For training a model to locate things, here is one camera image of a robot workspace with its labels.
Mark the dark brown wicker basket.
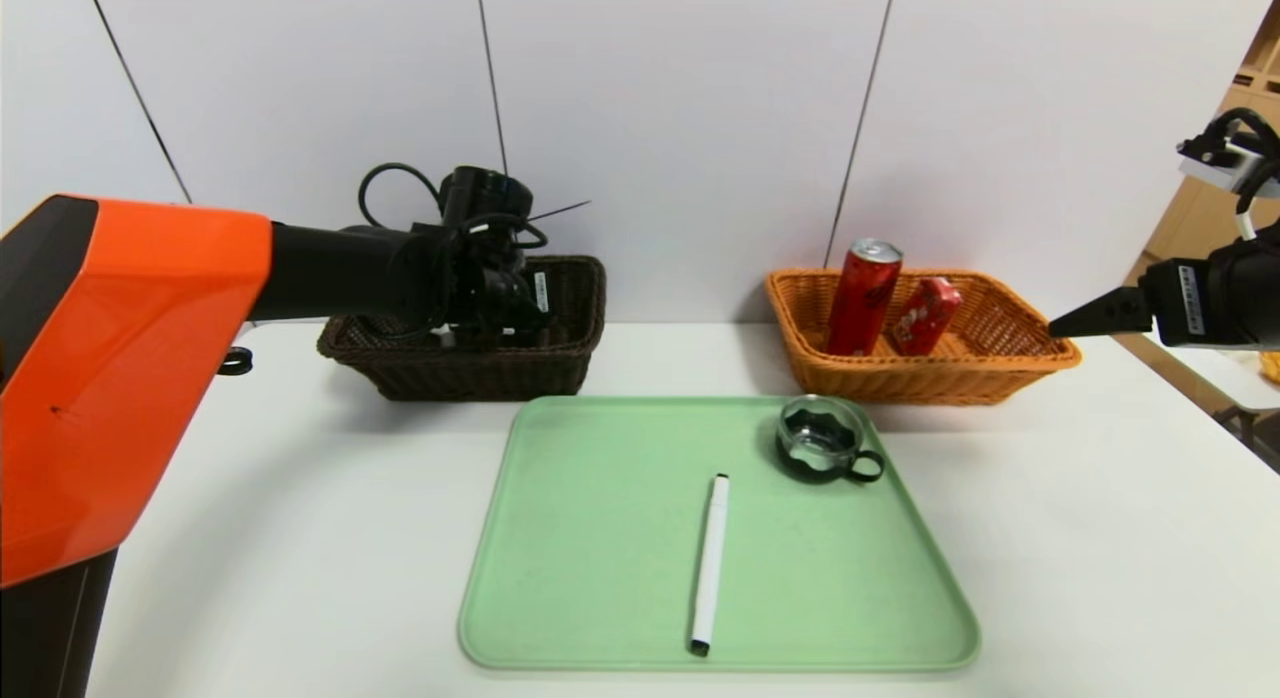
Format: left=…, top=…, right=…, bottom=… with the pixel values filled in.
left=317, top=256, right=608, bottom=403

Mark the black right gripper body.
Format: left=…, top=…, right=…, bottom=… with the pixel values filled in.
left=1138, top=236, right=1280, bottom=351

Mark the orange wicker basket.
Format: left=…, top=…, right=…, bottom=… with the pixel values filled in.
left=765, top=269, right=1081, bottom=407

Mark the red cartoon milk carton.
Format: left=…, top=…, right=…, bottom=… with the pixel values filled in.
left=890, top=276, right=963, bottom=357

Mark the glass cup black holder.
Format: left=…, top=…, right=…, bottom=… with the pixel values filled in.
left=776, top=395, right=886, bottom=485

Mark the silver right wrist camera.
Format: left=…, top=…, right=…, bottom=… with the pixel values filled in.
left=1178, top=138, right=1280, bottom=194

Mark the light green plastic tray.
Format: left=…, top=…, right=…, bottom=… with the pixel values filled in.
left=458, top=396, right=981, bottom=671

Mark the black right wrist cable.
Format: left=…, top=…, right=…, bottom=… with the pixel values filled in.
left=1180, top=106, right=1280, bottom=241

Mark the white marker black cap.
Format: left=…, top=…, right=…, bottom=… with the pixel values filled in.
left=689, top=473, right=730, bottom=658

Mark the red soda can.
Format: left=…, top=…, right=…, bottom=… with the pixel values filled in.
left=825, top=238, right=904, bottom=357

